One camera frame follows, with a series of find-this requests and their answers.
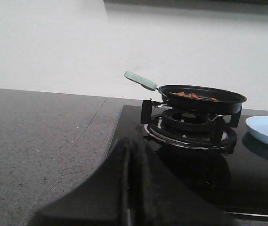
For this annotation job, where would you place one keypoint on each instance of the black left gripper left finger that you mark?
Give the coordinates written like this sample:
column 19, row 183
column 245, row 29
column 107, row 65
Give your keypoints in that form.
column 101, row 200

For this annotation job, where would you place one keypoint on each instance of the black burner with pan support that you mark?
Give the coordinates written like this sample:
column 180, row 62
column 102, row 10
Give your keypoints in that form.
column 188, row 130

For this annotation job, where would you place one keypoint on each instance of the brown meat pieces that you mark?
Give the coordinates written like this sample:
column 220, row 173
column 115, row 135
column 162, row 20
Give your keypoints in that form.
column 193, row 95

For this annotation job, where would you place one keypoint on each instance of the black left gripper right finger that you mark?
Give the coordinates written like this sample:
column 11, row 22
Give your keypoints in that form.
column 159, row 199

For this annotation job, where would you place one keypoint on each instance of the black frying pan green handle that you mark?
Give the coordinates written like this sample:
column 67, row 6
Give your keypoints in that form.
column 227, row 103

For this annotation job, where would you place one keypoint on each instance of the black glass cooktop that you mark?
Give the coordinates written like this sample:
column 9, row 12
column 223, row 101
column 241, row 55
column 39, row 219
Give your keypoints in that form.
column 236, row 183

